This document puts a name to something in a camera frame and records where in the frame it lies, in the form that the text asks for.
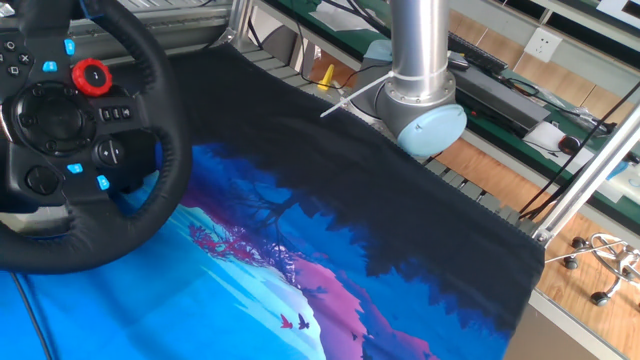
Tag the black leather steering wheel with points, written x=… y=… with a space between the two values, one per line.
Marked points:
x=100 y=235

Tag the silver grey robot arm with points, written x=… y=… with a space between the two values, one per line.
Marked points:
x=422 y=95

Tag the black steering wheel base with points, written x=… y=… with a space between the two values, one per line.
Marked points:
x=142 y=155

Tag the blue landscape printed cloth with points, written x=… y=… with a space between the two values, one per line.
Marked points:
x=325 y=200

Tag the white zip tie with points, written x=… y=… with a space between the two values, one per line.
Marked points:
x=355 y=95

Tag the small yellow plastic piece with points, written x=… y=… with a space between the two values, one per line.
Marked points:
x=326 y=80

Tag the crumpled white plastic bag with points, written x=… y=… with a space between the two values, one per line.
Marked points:
x=347 y=15

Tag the flat dark grey box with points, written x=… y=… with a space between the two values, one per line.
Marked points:
x=505 y=100

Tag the white paper sheet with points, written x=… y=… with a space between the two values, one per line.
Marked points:
x=542 y=140

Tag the black computer mouse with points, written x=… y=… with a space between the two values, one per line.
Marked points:
x=569 y=145

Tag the small light blue object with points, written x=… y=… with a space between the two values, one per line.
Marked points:
x=619 y=170

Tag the chrome office chair base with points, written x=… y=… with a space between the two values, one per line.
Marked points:
x=607 y=265

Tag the aluminium frame post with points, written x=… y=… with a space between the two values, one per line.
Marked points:
x=239 y=22
x=585 y=180

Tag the white wall socket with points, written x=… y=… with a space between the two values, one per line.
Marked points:
x=543 y=45

